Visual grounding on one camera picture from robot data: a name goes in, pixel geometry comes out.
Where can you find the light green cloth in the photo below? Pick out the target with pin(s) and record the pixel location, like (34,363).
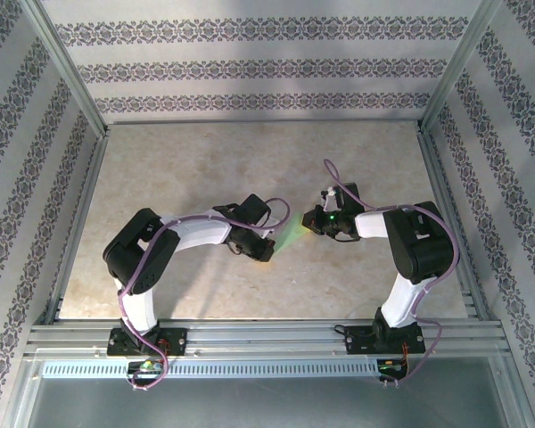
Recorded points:
(292,234)

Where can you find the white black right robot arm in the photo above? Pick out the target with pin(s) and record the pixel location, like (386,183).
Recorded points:
(370,225)

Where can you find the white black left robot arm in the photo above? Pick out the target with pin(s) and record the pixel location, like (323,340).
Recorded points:
(200,232)

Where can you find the grey metal sheet panel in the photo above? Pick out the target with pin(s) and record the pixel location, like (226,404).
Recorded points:
(267,405)

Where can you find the aluminium mounting rail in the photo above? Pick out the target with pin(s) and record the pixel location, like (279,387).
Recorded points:
(263,335)

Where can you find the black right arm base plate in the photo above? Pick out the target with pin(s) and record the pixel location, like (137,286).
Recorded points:
(359,339)

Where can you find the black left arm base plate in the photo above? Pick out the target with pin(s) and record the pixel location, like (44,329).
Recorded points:
(176,341)

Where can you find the aluminium side rail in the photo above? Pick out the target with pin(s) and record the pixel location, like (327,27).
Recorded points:
(73,232)
(457,232)

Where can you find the aluminium frame post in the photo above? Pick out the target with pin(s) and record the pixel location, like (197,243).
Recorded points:
(67,71)
(461,67)

